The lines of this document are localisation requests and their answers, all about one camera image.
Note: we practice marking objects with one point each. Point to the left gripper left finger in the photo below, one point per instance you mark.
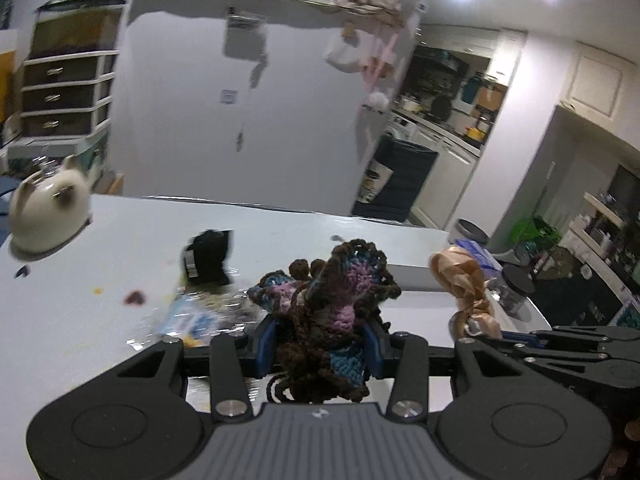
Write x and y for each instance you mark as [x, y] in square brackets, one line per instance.
[233, 360]

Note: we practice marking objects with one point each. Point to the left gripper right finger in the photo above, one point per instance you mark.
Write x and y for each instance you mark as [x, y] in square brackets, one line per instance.
[403, 358]

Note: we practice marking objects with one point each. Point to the blue white packet bag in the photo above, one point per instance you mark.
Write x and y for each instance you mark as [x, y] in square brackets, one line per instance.
[196, 317]

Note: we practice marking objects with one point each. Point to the brown pink crochet scrunchie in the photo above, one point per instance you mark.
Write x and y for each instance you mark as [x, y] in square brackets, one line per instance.
[320, 306]

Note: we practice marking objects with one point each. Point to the peach satin scrunchie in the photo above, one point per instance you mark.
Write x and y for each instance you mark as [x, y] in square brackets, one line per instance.
[458, 273]

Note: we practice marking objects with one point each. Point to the black scrunchie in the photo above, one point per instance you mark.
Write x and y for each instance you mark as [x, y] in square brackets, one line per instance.
[203, 259]

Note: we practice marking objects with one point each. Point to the blue tissue pack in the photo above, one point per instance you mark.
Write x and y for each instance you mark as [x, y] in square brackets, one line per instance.
[488, 264]

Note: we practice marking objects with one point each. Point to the glass jar with black lid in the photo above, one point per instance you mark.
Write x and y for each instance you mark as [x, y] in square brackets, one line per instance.
[511, 287]

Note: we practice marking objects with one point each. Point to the grey metal tin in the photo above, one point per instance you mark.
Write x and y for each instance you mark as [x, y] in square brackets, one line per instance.
[466, 230]

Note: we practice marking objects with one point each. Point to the green plant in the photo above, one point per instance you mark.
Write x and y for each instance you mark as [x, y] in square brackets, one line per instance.
[533, 235]

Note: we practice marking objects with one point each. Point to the dark blue laundry hamper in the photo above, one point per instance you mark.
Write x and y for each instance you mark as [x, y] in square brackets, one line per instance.
[412, 163]

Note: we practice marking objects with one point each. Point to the white washing machine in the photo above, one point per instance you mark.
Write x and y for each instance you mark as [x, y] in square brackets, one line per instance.
[400, 128]

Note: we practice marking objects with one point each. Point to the white cat-shaped ceramic holder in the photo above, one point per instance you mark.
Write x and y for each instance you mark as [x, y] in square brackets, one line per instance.
[50, 207]

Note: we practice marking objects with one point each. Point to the white drawer cabinet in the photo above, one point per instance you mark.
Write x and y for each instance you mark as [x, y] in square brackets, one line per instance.
[67, 95]

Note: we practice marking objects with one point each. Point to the glass terrarium tank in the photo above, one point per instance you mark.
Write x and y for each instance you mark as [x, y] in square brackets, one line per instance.
[84, 29]

